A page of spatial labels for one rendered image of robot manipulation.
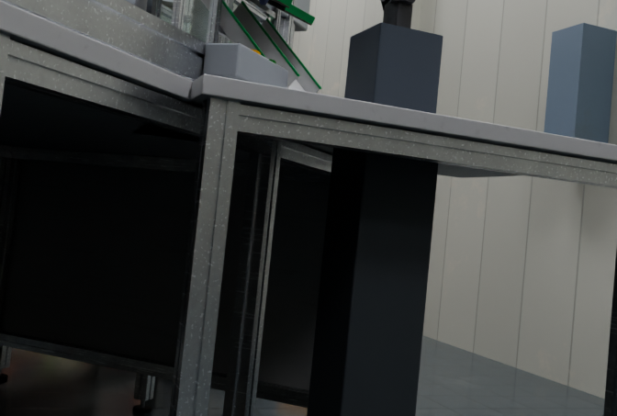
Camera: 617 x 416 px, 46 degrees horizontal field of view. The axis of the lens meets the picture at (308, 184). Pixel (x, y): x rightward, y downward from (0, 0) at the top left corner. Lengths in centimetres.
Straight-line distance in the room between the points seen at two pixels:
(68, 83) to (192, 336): 39
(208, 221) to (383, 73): 52
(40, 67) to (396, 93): 74
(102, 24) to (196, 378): 52
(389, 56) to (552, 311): 272
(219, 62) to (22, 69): 50
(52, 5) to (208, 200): 33
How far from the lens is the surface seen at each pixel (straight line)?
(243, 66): 129
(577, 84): 371
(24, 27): 85
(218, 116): 107
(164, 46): 121
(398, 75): 143
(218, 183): 106
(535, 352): 408
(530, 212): 416
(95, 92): 96
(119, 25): 111
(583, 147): 137
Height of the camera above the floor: 66
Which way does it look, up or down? 3 degrees up
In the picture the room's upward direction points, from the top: 6 degrees clockwise
